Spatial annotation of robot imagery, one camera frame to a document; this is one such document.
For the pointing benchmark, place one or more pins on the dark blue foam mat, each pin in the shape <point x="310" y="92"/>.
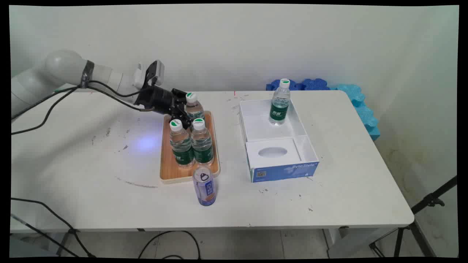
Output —
<point x="315" y="84"/>
<point x="274" y="86"/>

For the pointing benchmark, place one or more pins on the water bottle green label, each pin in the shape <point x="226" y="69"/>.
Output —
<point x="203" y="148"/>
<point x="195" y="109"/>
<point x="181" y="149"/>
<point x="279" y="112"/>

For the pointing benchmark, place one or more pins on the wooden tray white rim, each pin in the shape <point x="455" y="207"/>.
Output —
<point x="169" y="170"/>

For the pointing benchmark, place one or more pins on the light blue foam mat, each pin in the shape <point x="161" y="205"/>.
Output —
<point x="362" y="109"/>

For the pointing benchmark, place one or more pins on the white blue cardboard box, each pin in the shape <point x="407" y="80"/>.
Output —
<point x="283" y="170"/>

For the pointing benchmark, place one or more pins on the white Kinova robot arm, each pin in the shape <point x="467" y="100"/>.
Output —
<point x="62" y="67"/>

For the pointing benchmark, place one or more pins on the black tripod stand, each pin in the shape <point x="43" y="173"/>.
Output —
<point x="431" y="200"/>

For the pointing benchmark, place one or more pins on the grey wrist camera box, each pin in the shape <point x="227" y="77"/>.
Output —
<point x="151" y="75"/>

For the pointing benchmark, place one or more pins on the blue drink can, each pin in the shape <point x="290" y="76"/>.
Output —
<point x="205" y="190"/>

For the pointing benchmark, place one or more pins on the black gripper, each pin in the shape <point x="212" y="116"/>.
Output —
<point x="157" y="98"/>

